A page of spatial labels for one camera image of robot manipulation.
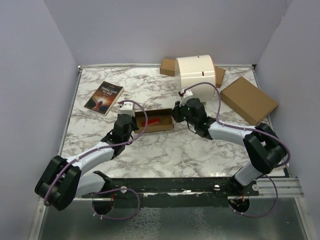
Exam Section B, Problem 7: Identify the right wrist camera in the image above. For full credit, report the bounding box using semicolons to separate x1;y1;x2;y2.
179;89;194;107

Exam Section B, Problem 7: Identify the small brown box behind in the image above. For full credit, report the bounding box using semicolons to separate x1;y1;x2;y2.
159;58;176;77

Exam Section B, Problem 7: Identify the brown cardboard piece behind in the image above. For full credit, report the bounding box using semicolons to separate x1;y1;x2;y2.
215;66;226;88

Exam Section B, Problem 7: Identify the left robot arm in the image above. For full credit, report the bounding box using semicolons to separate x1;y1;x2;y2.
34;114;138;211

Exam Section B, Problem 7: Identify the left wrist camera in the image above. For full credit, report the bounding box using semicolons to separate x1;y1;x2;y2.
118;101;135;117

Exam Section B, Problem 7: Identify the closed brown cardboard box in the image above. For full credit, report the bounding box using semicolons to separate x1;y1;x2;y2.
220;77;279;126

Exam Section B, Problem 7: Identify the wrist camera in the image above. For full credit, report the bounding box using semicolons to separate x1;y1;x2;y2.
179;89;194;107
118;101;135;117

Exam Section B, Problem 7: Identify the red block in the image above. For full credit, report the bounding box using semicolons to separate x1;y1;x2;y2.
142;118;160;127

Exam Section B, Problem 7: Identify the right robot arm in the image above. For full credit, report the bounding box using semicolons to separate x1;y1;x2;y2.
171;98;289;196

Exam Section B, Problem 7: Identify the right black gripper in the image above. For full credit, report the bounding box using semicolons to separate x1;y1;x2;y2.
169;99;197;127

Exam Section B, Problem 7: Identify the dark paperback book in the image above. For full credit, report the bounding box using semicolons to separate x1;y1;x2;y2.
84;81;124;116

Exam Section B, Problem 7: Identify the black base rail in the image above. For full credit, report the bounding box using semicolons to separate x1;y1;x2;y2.
84;177;259;208

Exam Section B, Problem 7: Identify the white cylindrical bread box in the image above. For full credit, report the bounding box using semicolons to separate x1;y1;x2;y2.
175;55;216;103

